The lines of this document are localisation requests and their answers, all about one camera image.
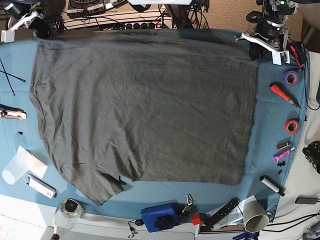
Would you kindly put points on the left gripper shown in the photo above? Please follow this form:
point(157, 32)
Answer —
point(268, 27)

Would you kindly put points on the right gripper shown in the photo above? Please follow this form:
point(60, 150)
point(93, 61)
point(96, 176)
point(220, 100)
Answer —
point(16, 9)

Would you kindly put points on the grey T-shirt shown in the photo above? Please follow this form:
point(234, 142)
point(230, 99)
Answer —
point(142, 106)

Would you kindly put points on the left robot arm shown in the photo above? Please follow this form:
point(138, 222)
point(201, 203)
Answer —
point(284, 7)

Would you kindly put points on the purple tape roll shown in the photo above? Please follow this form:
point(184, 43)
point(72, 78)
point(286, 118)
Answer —
point(290, 78)

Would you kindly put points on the orange black tool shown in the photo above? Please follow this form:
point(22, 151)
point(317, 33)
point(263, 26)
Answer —
point(297, 49)

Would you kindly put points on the blue tablecloth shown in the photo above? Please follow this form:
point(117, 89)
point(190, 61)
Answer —
point(270, 115)

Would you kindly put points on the orange tape roll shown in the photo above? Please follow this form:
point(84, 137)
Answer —
point(291, 126)

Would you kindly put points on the orange black utility knife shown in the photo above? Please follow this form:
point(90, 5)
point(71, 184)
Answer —
point(12, 113)

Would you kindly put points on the gold battery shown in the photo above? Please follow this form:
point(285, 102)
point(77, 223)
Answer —
point(283, 145)

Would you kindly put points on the black power strip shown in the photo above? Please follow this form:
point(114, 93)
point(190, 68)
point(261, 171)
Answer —
point(137, 25)

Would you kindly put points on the purple glue tube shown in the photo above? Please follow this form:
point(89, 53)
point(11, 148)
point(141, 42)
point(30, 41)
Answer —
point(281, 155)

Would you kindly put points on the white marker black cap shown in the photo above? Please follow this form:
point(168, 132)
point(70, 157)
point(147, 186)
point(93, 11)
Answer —
point(266, 181)

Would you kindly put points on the translucent plastic cup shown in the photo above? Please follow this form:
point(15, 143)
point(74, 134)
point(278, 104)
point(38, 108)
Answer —
point(10, 173)

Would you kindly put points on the white paper sheet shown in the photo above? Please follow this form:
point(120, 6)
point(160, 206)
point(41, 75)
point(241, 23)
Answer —
point(28, 162)

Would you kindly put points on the black remote control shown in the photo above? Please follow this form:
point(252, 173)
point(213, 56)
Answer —
point(221, 213)

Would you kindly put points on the white labelled box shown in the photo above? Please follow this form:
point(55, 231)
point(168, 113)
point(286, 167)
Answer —
point(40, 186)

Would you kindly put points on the silver carabiner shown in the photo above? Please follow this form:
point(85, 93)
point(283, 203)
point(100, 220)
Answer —
point(189, 200)

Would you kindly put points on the grey green mug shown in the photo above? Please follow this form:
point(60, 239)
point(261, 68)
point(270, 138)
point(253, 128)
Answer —
point(255, 217)

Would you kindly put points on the red cube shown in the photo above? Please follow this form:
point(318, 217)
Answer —
point(196, 219)

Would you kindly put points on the clear glass bottle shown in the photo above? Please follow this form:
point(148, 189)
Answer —
point(65, 218)

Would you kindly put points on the blue box with black knob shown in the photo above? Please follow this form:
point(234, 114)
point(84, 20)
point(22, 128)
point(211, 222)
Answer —
point(161, 217)

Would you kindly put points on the orange handle screwdriver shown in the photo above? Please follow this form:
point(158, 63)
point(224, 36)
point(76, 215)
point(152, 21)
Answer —
point(275, 88)

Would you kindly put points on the black cable ties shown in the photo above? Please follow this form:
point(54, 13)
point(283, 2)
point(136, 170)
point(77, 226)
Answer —
point(9, 75)

